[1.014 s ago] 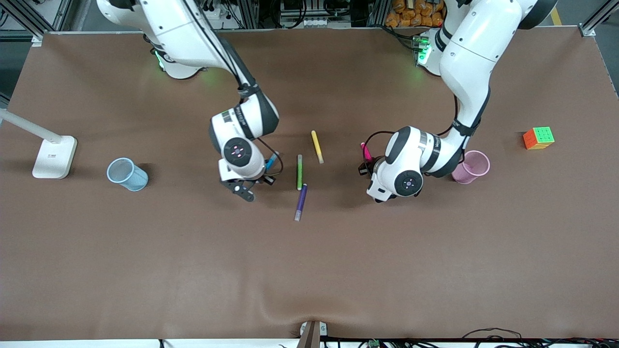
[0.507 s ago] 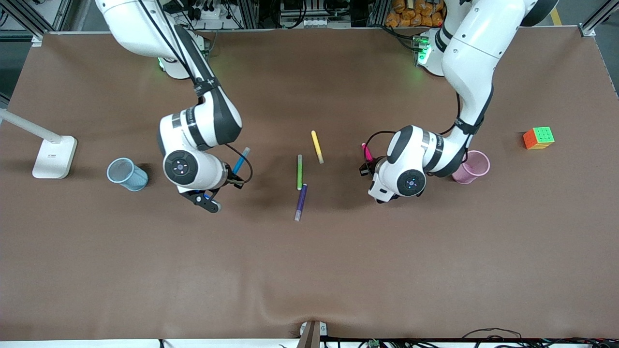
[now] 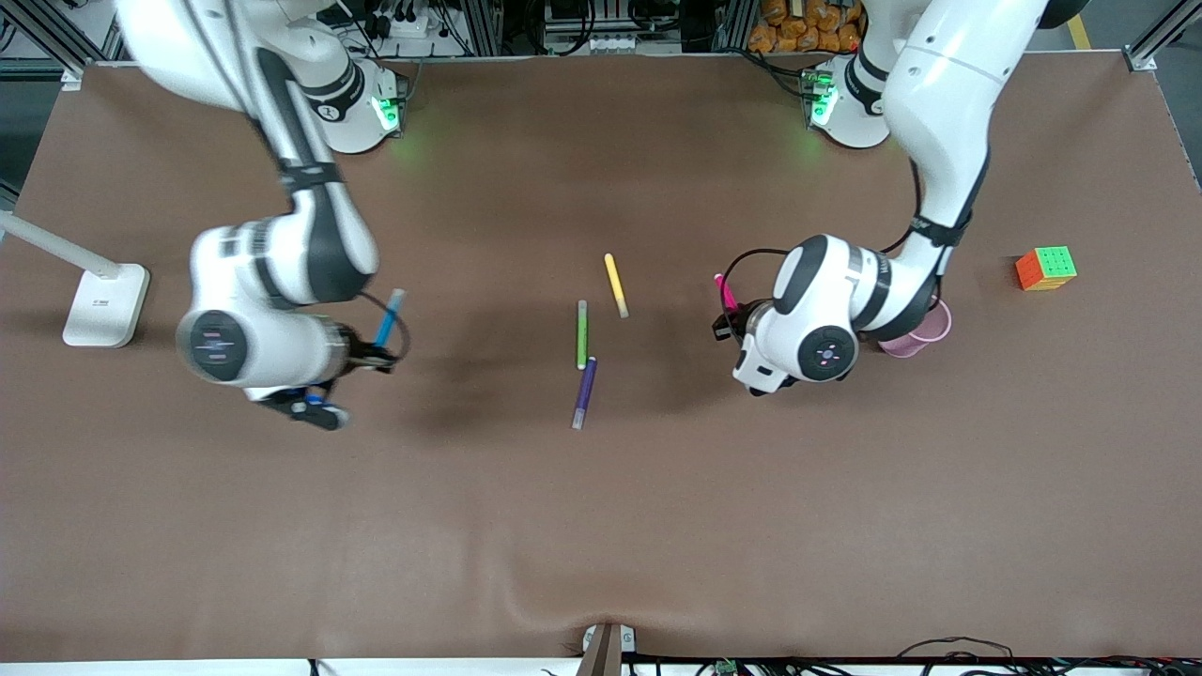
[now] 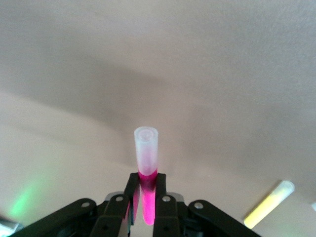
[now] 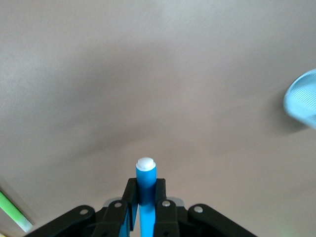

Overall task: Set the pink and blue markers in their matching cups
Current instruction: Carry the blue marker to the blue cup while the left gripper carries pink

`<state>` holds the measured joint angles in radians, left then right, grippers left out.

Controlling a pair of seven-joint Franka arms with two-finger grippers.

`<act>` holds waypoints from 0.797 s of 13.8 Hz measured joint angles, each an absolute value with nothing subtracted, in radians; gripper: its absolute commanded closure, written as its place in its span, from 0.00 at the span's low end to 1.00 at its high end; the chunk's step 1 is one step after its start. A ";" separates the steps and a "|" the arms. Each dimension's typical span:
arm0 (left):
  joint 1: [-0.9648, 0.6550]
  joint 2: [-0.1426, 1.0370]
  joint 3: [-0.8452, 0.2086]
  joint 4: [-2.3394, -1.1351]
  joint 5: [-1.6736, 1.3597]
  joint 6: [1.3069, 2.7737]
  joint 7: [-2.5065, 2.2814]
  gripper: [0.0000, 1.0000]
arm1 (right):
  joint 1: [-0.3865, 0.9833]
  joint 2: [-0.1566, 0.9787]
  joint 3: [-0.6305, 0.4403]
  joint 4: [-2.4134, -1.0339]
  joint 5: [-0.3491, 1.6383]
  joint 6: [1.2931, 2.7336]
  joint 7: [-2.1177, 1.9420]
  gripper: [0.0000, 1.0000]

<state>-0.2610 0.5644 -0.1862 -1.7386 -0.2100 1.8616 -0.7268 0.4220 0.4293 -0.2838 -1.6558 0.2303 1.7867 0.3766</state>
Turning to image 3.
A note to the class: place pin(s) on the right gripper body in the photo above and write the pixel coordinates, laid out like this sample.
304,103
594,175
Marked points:
362,357

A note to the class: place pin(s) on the pink marker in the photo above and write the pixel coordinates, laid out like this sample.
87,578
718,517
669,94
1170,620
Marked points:
725,293

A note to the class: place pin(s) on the blue marker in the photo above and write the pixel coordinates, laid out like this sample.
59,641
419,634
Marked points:
389,317

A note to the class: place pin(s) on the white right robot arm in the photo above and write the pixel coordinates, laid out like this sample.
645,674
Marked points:
310,244

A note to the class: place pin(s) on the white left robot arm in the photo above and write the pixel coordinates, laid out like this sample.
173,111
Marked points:
948,113

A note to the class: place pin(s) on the yellow marker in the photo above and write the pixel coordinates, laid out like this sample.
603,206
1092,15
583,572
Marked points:
615,284

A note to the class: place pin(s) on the green marker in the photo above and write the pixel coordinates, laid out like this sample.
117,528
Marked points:
581,335

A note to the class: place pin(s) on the purple marker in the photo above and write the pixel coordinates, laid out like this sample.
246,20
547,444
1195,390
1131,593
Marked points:
586,390

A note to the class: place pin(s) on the translucent pink plastic cup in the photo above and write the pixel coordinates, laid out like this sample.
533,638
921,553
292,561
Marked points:
925,336

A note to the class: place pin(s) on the brown table mat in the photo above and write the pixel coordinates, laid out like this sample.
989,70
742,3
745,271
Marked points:
601,526

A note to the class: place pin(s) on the white desk stand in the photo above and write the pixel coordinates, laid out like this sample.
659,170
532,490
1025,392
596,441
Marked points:
105,305

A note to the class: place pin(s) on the orange snack packets pile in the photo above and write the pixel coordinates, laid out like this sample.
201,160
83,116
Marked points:
803,26

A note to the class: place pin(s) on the colourful puzzle cube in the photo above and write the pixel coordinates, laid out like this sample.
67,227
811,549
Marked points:
1047,268

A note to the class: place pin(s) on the metal table clamp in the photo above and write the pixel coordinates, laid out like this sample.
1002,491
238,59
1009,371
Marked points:
606,650

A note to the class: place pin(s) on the grey equipment box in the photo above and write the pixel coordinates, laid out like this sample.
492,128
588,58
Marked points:
610,23

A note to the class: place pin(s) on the white power strip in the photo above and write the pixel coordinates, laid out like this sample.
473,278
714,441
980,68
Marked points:
408,23

